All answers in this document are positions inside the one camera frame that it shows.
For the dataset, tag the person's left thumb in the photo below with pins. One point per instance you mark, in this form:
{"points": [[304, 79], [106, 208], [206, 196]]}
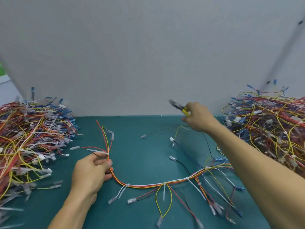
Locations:
{"points": [[103, 165]]}

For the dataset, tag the person's right hand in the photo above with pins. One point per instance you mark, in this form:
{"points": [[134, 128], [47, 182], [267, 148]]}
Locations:
{"points": [[201, 118]]}

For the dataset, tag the person's left forearm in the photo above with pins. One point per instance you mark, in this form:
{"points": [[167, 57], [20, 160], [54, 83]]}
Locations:
{"points": [[71, 212]]}

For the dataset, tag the person's right forearm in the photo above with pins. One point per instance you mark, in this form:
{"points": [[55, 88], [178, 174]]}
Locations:
{"points": [[257, 174]]}

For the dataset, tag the person's right fingers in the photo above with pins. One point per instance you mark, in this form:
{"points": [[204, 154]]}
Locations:
{"points": [[189, 118]]}

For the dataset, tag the person's left hand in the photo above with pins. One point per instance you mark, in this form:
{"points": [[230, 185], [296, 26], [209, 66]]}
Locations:
{"points": [[87, 175]]}

